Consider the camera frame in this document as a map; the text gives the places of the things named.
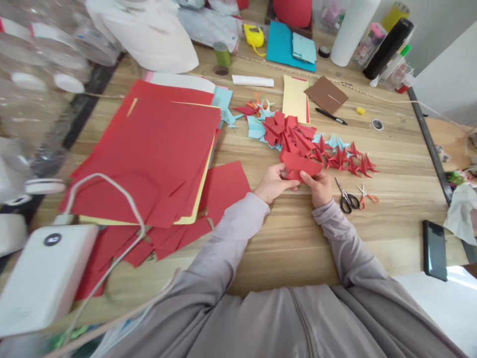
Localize person's left hand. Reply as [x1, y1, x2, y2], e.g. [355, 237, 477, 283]
[253, 163, 301, 205]

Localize person's right hand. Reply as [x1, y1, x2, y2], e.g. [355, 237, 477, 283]
[299, 171, 334, 208]

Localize red paper piece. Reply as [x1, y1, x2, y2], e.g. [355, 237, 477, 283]
[279, 150, 324, 184]

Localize row of red paper cranes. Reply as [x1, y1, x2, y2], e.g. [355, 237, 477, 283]
[308, 135, 381, 179]

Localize pile of red origami shapes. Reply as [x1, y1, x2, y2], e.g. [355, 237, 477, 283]
[233, 104, 318, 158]

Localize pile of light blue cranes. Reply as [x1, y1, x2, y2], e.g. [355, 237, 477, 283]
[223, 97, 278, 145]

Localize black marker pen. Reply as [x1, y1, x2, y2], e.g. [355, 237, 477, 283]
[315, 107, 349, 126]

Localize pale yellow paper sheet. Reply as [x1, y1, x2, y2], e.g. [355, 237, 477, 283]
[281, 74, 311, 125]

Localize orange paper crane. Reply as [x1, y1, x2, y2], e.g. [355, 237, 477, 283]
[248, 92, 267, 112]

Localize brown paper sheet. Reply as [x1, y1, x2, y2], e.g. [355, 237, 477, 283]
[303, 76, 349, 116]

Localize light blue paper sheet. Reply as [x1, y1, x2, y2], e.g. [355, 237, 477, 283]
[211, 85, 235, 129]

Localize small white paper roll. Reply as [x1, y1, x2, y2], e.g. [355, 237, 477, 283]
[231, 74, 275, 88]

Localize teal paper sheets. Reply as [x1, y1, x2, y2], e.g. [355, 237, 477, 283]
[265, 20, 318, 73]

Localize heap of red paper scraps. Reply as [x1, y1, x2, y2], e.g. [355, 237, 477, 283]
[74, 160, 254, 302]

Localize small red-capped bottle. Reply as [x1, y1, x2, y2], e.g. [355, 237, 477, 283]
[395, 71, 415, 94]

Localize green glitter tube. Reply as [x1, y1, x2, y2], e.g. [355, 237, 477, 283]
[212, 41, 233, 77]

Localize black smartphone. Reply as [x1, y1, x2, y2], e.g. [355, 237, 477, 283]
[422, 219, 449, 282]

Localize white glue bottle green cap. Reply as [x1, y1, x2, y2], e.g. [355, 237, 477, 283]
[369, 43, 412, 89]

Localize stack of red paper sheets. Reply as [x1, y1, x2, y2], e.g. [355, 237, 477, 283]
[59, 78, 223, 229]

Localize yellow tape measure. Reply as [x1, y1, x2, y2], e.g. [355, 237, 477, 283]
[242, 23, 267, 57]

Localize person's body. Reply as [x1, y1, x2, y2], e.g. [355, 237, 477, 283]
[91, 275, 469, 358]

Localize pink packaged item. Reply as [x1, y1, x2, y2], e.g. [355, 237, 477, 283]
[351, 22, 387, 69]

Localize white crumpled plastic bag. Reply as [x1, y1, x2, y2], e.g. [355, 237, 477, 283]
[442, 181, 477, 248]

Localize tall black bottle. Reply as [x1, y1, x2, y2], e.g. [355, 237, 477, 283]
[362, 17, 415, 81]

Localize large white paper roll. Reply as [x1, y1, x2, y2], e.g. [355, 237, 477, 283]
[329, 0, 382, 68]

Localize red cap-shaped object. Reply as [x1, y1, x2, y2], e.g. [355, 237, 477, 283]
[271, 0, 315, 29]

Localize yellow tube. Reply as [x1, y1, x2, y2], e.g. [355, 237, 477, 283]
[382, 1, 411, 33]

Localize white fabric form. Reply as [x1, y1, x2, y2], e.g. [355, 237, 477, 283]
[84, 0, 200, 75]

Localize cluster of clear plastic bottles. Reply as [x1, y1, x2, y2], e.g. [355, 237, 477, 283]
[0, 0, 126, 194]

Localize white box-shaped device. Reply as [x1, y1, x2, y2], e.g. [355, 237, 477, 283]
[0, 223, 100, 339]

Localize black-handled scissors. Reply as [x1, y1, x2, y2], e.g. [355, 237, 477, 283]
[333, 177, 361, 215]

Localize orange-handled scissors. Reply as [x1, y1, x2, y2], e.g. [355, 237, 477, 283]
[355, 182, 381, 212]

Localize white cable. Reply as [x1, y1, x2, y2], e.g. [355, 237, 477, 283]
[52, 173, 147, 344]

